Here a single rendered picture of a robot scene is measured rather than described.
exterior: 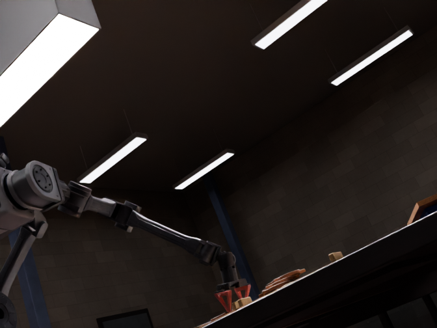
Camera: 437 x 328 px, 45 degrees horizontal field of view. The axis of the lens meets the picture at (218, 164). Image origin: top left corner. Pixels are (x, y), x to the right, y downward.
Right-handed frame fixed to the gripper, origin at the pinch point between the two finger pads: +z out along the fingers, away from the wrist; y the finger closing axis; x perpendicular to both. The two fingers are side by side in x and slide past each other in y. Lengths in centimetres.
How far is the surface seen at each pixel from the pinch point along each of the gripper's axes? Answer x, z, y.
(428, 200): 66, -20, -35
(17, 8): -147, -209, -31
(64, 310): -553, -14, -303
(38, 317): -423, -13, -180
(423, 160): -129, -112, -712
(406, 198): -171, -61, -707
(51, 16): -115, -186, -32
